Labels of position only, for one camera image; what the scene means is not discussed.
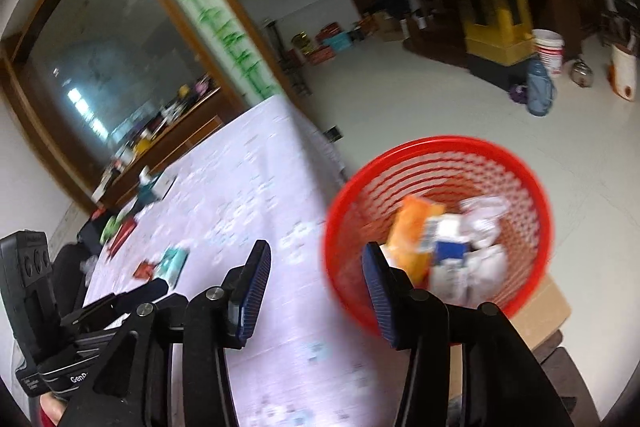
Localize red plastic mesh basket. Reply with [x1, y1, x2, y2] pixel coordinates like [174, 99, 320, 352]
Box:
[322, 135, 553, 334]

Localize orange snack packet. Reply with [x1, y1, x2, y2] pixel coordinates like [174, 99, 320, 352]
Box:
[384, 195, 446, 286]

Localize wooden cabinet with glass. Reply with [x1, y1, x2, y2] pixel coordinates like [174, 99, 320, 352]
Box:
[0, 0, 281, 212]

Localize bamboo painted pillar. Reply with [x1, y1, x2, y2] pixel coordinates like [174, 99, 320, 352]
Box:
[176, 0, 282, 107]

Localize white orange appliance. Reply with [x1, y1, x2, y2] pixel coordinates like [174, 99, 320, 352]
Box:
[608, 43, 637, 102]

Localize blue thermos jug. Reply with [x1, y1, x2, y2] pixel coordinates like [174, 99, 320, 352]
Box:
[526, 57, 556, 117]

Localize white paper trash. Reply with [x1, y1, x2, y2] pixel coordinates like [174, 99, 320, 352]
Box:
[426, 196, 510, 308]

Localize teal tissue box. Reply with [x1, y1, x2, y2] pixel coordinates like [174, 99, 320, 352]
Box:
[137, 167, 177, 207]

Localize green cloth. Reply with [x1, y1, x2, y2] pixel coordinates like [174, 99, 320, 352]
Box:
[100, 216, 120, 245]

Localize cardboard box under basket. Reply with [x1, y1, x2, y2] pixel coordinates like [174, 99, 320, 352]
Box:
[449, 275, 572, 400]

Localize red flat package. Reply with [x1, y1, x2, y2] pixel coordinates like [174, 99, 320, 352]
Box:
[106, 217, 137, 259]

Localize dark red snack packet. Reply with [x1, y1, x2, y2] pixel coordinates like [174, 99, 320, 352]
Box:
[132, 260, 157, 282]

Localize teal snack packet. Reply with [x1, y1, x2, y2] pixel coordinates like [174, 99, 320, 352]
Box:
[154, 247, 190, 289]

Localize metal kettle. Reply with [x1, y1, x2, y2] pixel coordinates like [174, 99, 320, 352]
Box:
[570, 58, 593, 88]

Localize floral lilac bed sheet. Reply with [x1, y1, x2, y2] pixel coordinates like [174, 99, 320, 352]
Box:
[86, 96, 408, 426]

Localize dark wooden stool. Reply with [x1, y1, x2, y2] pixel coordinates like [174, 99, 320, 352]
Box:
[533, 331, 600, 427]

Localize white plastic bucket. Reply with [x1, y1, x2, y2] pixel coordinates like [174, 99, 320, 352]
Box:
[533, 29, 564, 77]

